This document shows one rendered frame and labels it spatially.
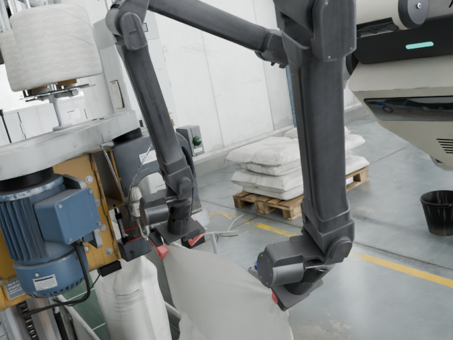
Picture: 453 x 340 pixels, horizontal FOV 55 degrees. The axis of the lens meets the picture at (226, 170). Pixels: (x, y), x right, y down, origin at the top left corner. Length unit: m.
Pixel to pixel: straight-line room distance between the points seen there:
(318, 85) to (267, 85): 6.35
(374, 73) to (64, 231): 0.76
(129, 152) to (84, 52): 0.35
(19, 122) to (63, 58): 2.96
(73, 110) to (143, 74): 3.10
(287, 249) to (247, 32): 0.54
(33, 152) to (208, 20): 0.46
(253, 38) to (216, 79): 5.24
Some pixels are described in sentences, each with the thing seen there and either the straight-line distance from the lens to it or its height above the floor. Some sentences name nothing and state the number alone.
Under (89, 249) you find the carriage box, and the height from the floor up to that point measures 1.09.
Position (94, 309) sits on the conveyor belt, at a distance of 2.51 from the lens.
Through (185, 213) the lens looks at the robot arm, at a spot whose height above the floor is 1.16.
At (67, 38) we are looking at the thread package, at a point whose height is 1.61.
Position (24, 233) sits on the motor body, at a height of 1.25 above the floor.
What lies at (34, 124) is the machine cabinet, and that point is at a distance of 3.96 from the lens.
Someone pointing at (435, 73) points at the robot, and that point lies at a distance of 0.99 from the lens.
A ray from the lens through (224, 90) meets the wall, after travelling 6.36.
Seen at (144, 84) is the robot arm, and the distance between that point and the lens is 0.96.
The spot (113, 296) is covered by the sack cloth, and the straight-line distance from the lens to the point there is 1.69.
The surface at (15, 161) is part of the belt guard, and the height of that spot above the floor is 1.40.
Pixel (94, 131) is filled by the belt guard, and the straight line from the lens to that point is 1.11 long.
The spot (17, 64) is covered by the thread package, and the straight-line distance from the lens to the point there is 1.27.
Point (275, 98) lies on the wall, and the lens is 6.97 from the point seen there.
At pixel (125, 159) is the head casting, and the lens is 1.25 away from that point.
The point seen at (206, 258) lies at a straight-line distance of 1.14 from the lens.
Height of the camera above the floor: 1.51
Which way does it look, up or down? 14 degrees down
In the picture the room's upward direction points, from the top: 11 degrees counter-clockwise
